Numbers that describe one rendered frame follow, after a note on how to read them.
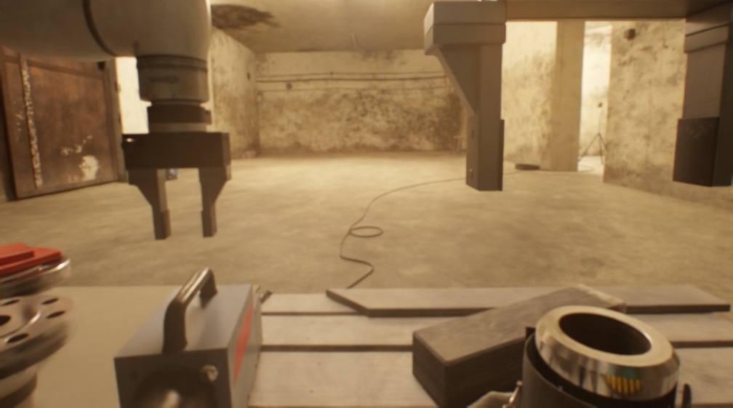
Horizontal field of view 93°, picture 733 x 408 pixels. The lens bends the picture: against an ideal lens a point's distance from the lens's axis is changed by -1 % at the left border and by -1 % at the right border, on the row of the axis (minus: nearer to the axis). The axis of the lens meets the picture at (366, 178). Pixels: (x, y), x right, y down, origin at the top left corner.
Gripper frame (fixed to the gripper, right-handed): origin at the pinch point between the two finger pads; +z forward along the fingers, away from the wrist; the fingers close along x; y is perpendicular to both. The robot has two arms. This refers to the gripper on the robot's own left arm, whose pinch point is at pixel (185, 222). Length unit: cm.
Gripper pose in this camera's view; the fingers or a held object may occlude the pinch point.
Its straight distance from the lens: 58.8
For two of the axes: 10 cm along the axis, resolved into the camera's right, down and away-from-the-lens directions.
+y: 1.5, 1.2, -9.8
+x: 9.9, -0.4, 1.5
